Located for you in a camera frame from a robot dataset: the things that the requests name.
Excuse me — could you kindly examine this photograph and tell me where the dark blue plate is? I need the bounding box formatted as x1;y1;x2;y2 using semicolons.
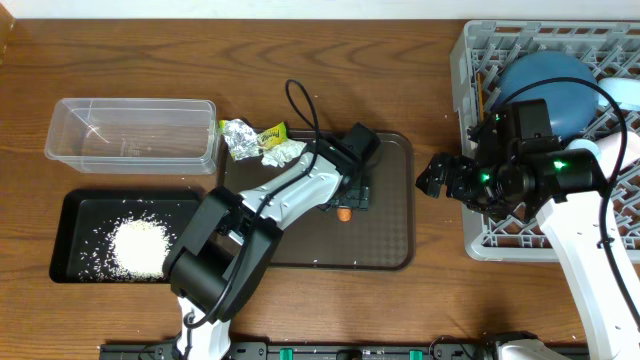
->
492;51;599;139

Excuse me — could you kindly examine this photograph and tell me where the clear plastic bin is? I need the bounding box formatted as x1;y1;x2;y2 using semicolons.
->
44;98;219;175

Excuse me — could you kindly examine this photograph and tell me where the wooden chopstick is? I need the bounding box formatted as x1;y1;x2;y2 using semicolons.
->
475;72;485;123

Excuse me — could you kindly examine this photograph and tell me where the light blue cup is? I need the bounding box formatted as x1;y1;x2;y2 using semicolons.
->
566;138;601;158

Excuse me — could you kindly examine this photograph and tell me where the orange carrot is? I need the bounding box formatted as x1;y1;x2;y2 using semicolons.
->
336;207;353;222

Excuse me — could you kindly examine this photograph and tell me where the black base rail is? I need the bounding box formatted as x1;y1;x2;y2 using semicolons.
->
98;339;591;360

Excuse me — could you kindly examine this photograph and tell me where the light blue saucer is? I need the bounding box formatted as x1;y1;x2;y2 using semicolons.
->
598;78;640;111

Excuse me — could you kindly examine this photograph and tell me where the black plastic tray bin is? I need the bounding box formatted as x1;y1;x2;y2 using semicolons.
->
49;189;199;284

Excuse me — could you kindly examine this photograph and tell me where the grey dishwasher rack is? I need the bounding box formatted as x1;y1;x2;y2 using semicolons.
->
450;20;639;262

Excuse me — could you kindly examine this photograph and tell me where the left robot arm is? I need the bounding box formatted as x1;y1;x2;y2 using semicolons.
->
162;138;380;359

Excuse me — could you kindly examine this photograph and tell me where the crumpled foil snack wrapper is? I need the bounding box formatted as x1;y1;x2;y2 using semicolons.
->
219;119;288;161

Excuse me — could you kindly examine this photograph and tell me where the pile of white rice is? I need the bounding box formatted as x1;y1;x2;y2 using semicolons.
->
77;199;179;282

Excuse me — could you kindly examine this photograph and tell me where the crumpled white tissue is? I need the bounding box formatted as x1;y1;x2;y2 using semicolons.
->
261;139;306;167

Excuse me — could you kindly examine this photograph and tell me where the dark brown serving tray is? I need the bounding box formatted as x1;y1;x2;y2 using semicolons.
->
219;130;416;272

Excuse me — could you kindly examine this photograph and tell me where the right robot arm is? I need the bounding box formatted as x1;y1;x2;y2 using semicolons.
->
416;149;639;359

